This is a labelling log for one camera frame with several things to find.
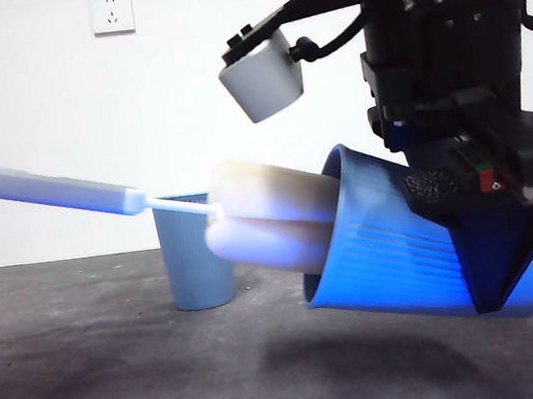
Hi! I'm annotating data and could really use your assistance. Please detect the blue ribbed plastic cup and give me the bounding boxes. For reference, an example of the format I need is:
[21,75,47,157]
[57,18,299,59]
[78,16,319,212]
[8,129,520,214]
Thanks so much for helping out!
[288,120,533,344]
[150,188,241,315]

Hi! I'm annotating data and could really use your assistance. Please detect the grey-handled sponge cup brush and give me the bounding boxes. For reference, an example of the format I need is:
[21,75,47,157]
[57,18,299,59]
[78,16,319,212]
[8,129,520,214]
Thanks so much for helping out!
[0,117,352,308]

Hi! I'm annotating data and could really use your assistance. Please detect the black camera cable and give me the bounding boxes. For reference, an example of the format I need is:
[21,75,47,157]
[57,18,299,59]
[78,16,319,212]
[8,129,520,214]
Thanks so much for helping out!
[284,4,372,66]

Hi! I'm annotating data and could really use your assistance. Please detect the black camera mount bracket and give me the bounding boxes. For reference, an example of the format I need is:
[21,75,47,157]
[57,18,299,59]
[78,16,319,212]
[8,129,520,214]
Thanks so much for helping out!
[217,0,375,65]

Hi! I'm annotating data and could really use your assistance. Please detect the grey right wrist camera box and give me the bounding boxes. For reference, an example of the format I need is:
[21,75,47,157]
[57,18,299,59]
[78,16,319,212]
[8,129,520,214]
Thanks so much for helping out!
[213,27,309,128]

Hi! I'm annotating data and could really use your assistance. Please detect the white wall power socket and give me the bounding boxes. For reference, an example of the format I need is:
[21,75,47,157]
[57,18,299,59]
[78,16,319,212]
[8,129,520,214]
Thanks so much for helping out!
[89,0,137,39]

